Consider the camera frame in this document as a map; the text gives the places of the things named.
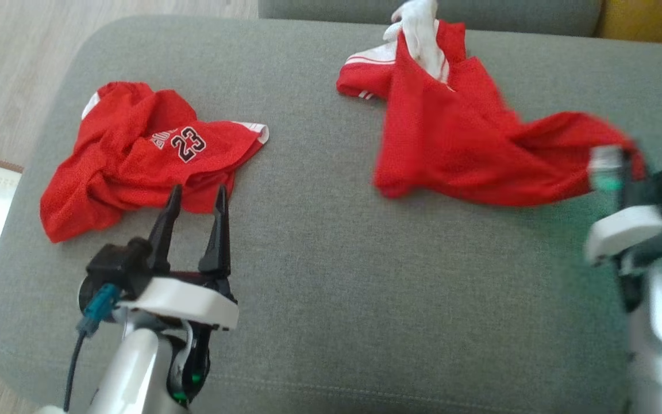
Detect red jersey white sleeves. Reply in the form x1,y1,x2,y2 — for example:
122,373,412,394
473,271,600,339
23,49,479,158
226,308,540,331
336,0,648,208

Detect red shorts number 23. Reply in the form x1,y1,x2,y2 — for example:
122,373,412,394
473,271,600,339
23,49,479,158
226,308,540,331
40,80,270,244

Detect black left cable teal connector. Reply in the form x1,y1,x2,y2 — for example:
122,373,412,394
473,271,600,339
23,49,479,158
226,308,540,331
64,283,121,412

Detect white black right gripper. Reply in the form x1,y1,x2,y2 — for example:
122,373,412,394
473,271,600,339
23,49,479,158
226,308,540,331
583,147,662,314

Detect yellow sofa backrest cushion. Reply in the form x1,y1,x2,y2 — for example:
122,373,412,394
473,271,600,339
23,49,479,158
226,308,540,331
595,0,662,46

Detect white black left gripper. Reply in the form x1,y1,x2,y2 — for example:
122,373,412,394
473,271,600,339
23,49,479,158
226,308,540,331
114,183,240,403

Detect grey sofa seat cushion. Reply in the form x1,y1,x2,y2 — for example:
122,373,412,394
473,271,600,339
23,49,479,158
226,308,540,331
257,0,603,37

